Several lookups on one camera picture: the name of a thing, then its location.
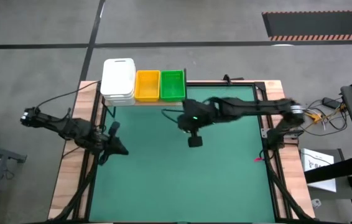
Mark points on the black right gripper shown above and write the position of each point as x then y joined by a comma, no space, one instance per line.
196,115

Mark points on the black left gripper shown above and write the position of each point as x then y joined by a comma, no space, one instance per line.
107,143

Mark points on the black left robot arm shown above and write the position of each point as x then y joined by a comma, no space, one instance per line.
67,130

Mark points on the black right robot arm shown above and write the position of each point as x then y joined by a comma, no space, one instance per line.
257,107

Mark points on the green table mat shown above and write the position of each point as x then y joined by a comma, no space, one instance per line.
179,186

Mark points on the pink tag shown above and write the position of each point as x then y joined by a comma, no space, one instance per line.
258,160

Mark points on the paper sheet at right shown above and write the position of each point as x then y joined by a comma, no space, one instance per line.
306,155

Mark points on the black power adapter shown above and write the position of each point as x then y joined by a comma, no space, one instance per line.
330,102

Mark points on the black metal beam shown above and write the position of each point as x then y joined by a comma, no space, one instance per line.
337,169

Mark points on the black hazard-striped floor mat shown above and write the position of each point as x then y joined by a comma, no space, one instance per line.
319,25

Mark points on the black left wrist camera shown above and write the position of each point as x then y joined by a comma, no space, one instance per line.
114,127

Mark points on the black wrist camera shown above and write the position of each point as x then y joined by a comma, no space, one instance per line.
114,127
195,142

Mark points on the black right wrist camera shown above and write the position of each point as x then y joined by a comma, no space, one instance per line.
195,142

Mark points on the black aluminium table frame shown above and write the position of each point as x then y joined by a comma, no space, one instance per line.
213,83

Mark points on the black clamp bracket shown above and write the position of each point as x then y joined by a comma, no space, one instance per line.
227,79

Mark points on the small white bracket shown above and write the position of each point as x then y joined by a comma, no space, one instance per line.
316,203

